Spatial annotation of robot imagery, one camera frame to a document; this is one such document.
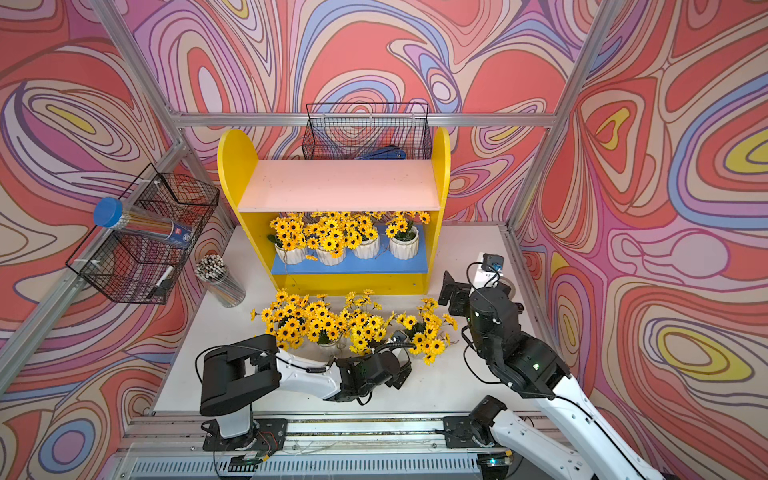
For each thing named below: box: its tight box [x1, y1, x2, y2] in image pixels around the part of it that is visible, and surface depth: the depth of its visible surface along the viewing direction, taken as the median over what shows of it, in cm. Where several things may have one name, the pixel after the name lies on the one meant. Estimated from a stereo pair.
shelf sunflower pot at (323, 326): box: [304, 294, 348, 347], surface depth 80 cm
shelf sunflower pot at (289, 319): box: [250, 290, 317, 349], surface depth 80 cm
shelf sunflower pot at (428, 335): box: [403, 298, 459, 365], surface depth 78 cm
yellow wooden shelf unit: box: [218, 128, 451, 296], surface depth 84 cm
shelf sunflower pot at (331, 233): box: [304, 211, 362, 266], surface depth 84 cm
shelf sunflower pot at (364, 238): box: [347, 215, 380, 259], surface depth 84 cm
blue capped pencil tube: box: [94, 197, 194, 249], surface depth 67 cm
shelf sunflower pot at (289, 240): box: [267, 216, 307, 265], surface depth 82 cm
